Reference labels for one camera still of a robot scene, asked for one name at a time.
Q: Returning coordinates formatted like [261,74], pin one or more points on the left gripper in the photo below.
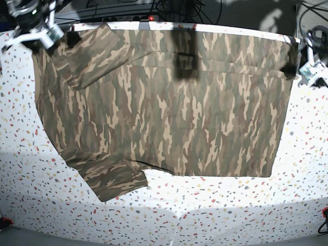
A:
[314,58]

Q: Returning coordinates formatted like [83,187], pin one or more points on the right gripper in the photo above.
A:
[41,35]

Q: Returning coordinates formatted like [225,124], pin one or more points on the camouflage T-shirt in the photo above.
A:
[180,101]

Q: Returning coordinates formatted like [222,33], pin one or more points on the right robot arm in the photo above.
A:
[35,21]

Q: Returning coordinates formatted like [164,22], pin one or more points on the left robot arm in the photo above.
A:
[315,38]

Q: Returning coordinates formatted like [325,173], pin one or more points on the black power strip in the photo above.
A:
[130,18]

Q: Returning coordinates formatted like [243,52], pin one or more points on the red clamp right corner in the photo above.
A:
[325,212]

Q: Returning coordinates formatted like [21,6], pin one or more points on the red clamp corner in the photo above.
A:
[5,222]
[325,212]

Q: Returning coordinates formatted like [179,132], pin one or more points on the red clamp left corner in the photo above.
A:
[5,222]

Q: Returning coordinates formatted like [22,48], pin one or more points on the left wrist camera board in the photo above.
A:
[307,71]

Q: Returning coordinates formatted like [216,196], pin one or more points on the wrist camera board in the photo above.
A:
[307,71]
[55,33]

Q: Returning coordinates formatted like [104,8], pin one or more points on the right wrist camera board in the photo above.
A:
[55,33]

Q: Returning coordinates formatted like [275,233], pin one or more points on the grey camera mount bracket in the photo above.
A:
[144,26]

